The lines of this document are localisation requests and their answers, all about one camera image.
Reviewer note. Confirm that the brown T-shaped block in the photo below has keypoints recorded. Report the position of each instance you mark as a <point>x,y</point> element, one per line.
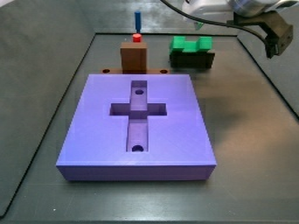
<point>134,61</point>

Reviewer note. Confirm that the green U-shaped block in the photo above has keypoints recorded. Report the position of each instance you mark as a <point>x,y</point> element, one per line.
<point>185,46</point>

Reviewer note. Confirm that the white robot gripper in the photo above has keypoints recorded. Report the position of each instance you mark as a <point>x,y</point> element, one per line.
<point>220,10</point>

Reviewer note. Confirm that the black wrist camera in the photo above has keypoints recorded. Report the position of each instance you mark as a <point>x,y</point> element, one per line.
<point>280,31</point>

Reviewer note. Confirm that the blue hexagonal peg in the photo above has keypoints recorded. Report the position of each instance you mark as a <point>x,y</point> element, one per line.
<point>138,21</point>

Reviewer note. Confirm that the red cylinder peg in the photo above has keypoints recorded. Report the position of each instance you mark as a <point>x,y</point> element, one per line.
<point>137,37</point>

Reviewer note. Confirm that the purple board with cross slot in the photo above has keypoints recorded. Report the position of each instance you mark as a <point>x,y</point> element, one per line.
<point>137,130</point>

